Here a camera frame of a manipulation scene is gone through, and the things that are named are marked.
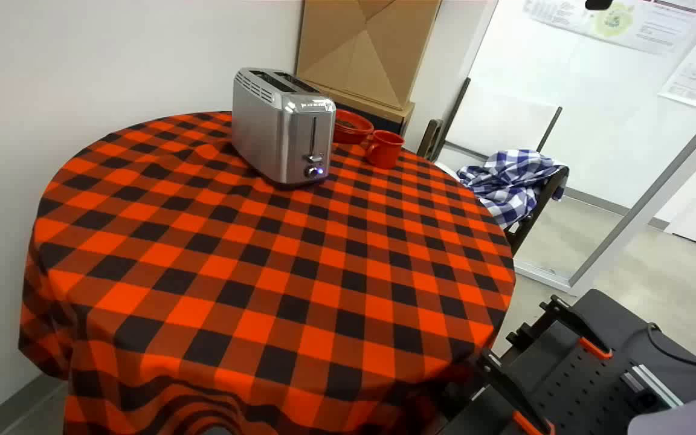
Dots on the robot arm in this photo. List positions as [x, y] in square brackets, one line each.
[686, 417]

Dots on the toaster knob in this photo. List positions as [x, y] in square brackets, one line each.
[313, 171]

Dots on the toaster lever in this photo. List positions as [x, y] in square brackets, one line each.
[314, 158]

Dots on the silver two-slot toaster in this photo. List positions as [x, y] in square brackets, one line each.
[269, 133]

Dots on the red mug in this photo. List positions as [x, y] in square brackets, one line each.
[385, 150]

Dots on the red bowl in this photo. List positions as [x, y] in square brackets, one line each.
[351, 128]

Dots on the flat cardboard box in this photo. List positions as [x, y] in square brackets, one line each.
[384, 113]

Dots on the orange black checked tablecloth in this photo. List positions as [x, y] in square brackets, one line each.
[251, 284]

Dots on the blue white checked cloth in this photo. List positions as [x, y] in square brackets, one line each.
[511, 181]

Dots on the large cardboard box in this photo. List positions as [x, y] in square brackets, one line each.
[366, 48]

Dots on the dark wooden chair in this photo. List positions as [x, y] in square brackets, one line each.
[535, 211]

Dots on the black clamp with orange grip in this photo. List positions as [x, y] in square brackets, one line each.
[514, 393]
[580, 329]

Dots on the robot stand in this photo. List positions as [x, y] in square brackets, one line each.
[583, 380]

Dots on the white board with grey frame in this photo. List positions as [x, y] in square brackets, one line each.
[499, 124]

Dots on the grey metal partition frame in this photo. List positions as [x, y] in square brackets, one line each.
[650, 199]

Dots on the wall poster with green circle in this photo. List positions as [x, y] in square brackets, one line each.
[626, 18]

